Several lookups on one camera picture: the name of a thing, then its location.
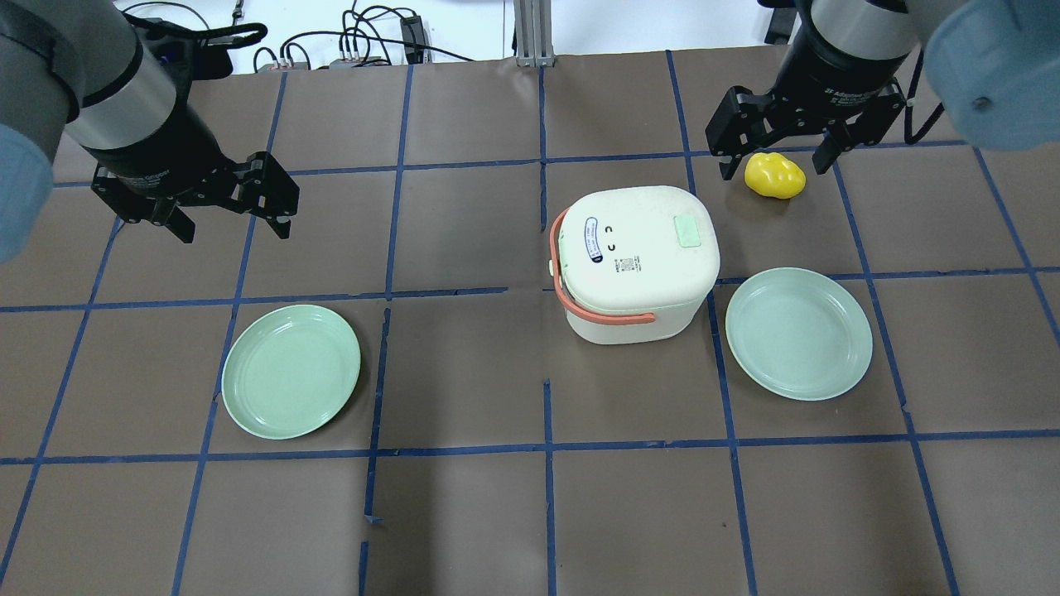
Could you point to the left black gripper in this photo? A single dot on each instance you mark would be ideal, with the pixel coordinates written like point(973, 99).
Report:
point(163, 147)

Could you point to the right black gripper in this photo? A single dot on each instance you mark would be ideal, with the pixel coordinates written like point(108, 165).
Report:
point(836, 73)

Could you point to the white rice cooker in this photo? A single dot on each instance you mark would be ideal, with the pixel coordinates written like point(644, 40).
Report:
point(633, 265)

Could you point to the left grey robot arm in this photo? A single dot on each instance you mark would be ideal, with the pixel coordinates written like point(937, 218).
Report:
point(118, 85)

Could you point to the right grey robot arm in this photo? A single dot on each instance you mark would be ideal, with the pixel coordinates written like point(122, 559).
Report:
point(993, 65)

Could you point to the yellow toy pepper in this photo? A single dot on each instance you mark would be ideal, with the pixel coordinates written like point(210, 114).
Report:
point(772, 175)

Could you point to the left green plate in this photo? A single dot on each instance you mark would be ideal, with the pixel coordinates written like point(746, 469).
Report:
point(290, 372)

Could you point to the green plate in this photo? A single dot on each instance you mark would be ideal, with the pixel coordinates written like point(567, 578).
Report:
point(799, 334)
point(290, 372)

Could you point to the right green plate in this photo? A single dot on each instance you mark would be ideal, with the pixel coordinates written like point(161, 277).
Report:
point(799, 334)

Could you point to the aluminium frame post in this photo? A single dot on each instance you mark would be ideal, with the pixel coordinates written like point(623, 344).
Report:
point(533, 34)

